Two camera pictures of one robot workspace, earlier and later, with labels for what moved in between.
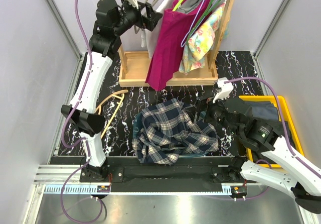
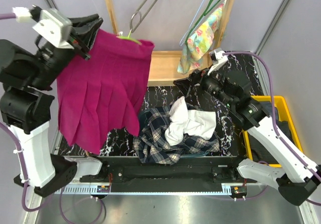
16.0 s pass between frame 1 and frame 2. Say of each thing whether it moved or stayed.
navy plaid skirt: stayed
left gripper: moved
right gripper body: moved
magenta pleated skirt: moved
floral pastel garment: stayed
